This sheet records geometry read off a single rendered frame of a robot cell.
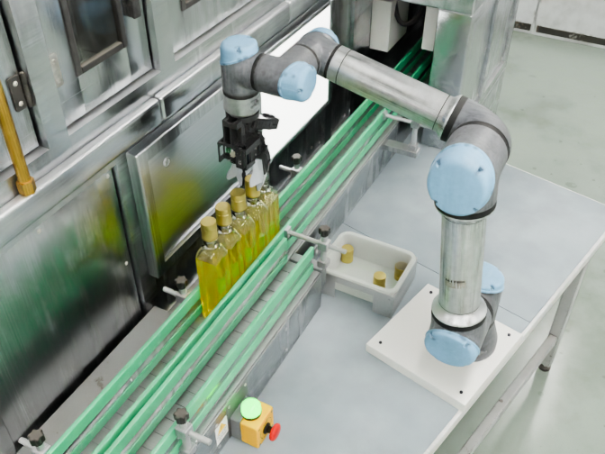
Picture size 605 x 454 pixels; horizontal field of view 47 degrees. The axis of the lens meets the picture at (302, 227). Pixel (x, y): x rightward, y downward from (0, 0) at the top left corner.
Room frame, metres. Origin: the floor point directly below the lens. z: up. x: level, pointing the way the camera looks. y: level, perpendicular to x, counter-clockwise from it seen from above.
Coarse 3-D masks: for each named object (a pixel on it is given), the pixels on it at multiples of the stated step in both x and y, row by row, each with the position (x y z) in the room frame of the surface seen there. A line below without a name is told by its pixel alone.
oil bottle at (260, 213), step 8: (248, 208) 1.28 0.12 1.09; (256, 208) 1.28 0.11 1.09; (264, 208) 1.29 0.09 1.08; (256, 216) 1.26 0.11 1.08; (264, 216) 1.28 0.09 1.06; (256, 224) 1.26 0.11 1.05; (264, 224) 1.28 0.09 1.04; (256, 232) 1.26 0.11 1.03; (264, 232) 1.28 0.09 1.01; (264, 240) 1.28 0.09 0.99; (264, 248) 1.28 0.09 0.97
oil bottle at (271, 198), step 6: (270, 186) 1.36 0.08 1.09; (264, 192) 1.33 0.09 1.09; (270, 192) 1.34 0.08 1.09; (276, 192) 1.35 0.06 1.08; (264, 198) 1.32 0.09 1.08; (270, 198) 1.33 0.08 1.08; (276, 198) 1.35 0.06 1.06; (270, 204) 1.32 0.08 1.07; (276, 204) 1.35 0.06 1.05; (270, 210) 1.32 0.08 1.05; (276, 210) 1.35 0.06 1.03; (270, 216) 1.32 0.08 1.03; (276, 216) 1.34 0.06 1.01; (270, 222) 1.32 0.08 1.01; (276, 222) 1.34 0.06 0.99; (270, 228) 1.32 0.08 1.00; (276, 228) 1.34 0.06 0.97; (270, 234) 1.32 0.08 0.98; (270, 240) 1.31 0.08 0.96
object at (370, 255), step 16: (336, 240) 1.45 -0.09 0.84; (352, 240) 1.47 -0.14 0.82; (368, 240) 1.45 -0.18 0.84; (336, 256) 1.42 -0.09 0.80; (368, 256) 1.44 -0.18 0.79; (384, 256) 1.42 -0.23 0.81; (400, 256) 1.40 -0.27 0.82; (336, 272) 1.32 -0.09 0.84; (352, 272) 1.39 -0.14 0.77; (368, 272) 1.39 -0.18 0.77; (384, 272) 1.39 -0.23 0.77; (384, 288) 1.26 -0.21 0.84
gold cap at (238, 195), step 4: (236, 188) 1.26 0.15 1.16; (240, 188) 1.26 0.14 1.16; (232, 192) 1.24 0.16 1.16; (236, 192) 1.24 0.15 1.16; (240, 192) 1.24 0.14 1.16; (244, 192) 1.24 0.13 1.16; (232, 196) 1.23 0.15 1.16; (236, 196) 1.23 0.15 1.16; (240, 196) 1.23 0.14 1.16; (244, 196) 1.24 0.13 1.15; (232, 200) 1.23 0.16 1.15; (236, 200) 1.23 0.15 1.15; (240, 200) 1.23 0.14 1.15; (244, 200) 1.24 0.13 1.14; (232, 204) 1.23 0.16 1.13; (236, 204) 1.23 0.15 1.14; (240, 204) 1.23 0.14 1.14; (244, 204) 1.24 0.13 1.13; (232, 208) 1.23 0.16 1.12; (236, 208) 1.23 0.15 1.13; (240, 208) 1.23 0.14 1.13; (244, 208) 1.23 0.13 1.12
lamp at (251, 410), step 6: (246, 402) 0.91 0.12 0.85; (252, 402) 0.91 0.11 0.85; (258, 402) 0.91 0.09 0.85; (246, 408) 0.89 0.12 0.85; (252, 408) 0.89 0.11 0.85; (258, 408) 0.89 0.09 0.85; (246, 414) 0.88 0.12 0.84; (252, 414) 0.88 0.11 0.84; (258, 414) 0.89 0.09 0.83; (252, 420) 0.88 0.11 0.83
